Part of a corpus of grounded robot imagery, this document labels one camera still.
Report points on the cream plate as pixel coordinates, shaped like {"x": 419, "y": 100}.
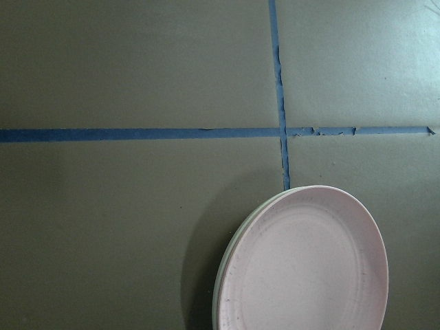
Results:
{"x": 229, "y": 250}

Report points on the pink plate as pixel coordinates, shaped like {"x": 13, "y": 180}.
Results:
{"x": 313, "y": 259}

